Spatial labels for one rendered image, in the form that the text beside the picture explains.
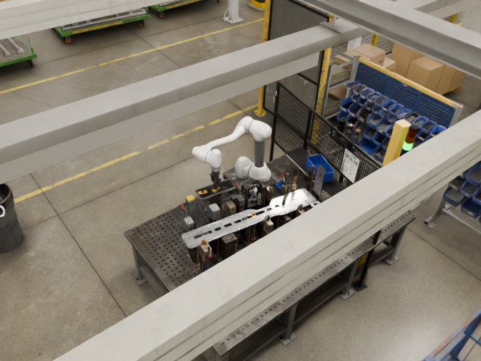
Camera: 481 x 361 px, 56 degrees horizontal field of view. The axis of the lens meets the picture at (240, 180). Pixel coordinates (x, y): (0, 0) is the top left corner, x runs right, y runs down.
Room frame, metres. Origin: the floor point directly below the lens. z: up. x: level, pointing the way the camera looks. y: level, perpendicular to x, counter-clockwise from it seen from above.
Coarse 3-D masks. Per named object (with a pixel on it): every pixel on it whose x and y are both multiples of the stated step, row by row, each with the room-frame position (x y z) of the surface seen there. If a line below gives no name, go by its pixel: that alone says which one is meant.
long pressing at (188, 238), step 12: (300, 192) 3.37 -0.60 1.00; (276, 204) 3.18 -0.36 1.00; (288, 204) 3.19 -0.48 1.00; (228, 216) 2.98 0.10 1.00; (240, 216) 2.99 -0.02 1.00; (252, 216) 3.00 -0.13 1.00; (264, 216) 3.01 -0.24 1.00; (204, 228) 2.82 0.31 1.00; (228, 228) 2.83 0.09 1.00; (240, 228) 2.84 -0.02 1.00; (192, 240) 2.67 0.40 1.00
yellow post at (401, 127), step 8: (400, 120) 3.21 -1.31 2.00; (400, 128) 3.13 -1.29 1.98; (408, 128) 3.14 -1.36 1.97; (392, 136) 3.17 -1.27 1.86; (400, 136) 3.11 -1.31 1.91; (392, 144) 3.15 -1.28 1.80; (400, 144) 3.12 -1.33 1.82; (392, 152) 3.13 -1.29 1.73; (400, 152) 3.14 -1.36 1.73; (384, 160) 3.17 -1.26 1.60; (392, 160) 3.12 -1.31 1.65; (360, 264) 3.11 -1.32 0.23
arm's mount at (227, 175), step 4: (232, 168) 3.91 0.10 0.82; (228, 172) 3.86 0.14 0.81; (232, 172) 3.86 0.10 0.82; (224, 176) 3.82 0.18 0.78; (228, 176) 3.79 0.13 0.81; (232, 176) 3.79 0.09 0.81; (252, 180) 3.73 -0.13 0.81; (244, 184) 3.67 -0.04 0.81; (236, 188) 3.65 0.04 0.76; (240, 188) 3.61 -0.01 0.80; (236, 192) 3.64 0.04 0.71
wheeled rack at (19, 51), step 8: (0, 40) 8.05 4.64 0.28; (8, 40) 8.05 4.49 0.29; (16, 40) 8.08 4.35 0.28; (0, 48) 7.71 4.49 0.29; (8, 48) 7.74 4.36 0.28; (16, 48) 7.74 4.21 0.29; (24, 48) 7.77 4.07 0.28; (32, 48) 7.57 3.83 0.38; (0, 56) 7.41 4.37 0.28; (8, 56) 7.40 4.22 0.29; (16, 56) 7.44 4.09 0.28; (24, 56) 7.47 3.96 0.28; (32, 56) 7.53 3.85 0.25; (0, 64) 7.16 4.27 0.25; (8, 64) 7.24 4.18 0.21; (32, 64) 7.54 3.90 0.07
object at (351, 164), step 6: (348, 150) 3.51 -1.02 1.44; (348, 156) 3.49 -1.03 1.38; (354, 156) 3.43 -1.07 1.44; (342, 162) 3.54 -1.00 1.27; (348, 162) 3.48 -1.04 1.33; (354, 162) 3.41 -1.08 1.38; (342, 168) 3.53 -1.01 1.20; (348, 168) 3.46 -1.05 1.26; (354, 168) 3.40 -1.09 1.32; (348, 174) 3.45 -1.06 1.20; (354, 174) 3.38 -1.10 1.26; (354, 180) 3.36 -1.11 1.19
